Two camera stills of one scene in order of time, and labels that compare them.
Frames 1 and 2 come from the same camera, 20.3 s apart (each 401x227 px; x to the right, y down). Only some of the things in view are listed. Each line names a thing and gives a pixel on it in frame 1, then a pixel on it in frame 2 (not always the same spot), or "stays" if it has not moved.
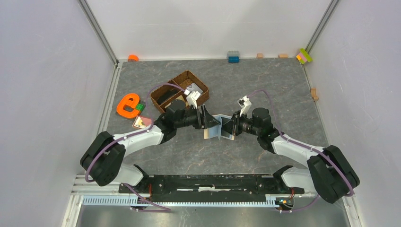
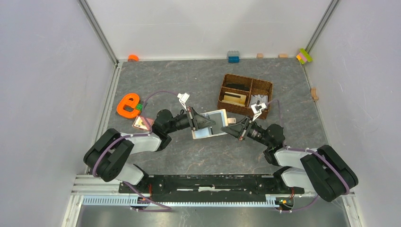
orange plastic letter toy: [131, 100] stays
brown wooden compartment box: [167, 94] → [238, 94]
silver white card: [193, 87] → [263, 99]
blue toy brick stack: [233, 56] stays
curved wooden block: [313, 91] stays
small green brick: [140, 107] stays
